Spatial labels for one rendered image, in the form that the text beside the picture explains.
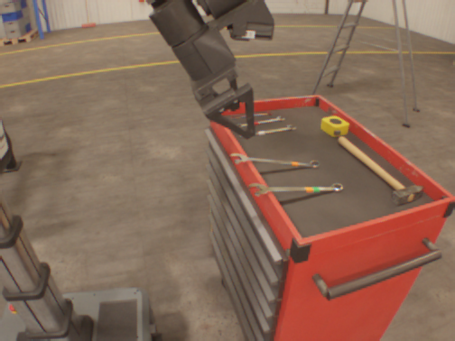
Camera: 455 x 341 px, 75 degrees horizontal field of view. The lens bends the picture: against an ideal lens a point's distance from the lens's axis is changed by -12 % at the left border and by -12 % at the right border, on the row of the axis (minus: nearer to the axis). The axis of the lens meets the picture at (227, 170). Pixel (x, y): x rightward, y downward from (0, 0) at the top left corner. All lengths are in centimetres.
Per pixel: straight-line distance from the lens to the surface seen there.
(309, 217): 80
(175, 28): 43
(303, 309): 90
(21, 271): 104
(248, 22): 45
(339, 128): 117
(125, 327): 139
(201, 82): 44
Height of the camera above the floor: 142
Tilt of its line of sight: 33 degrees down
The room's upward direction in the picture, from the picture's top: straight up
